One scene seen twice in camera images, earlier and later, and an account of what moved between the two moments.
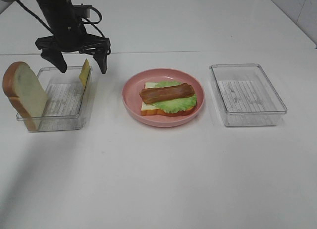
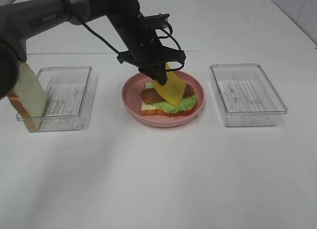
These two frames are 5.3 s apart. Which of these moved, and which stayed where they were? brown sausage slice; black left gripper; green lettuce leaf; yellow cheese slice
Moved: black left gripper; yellow cheese slice
Stayed: brown sausage slice; green lettuce leaf
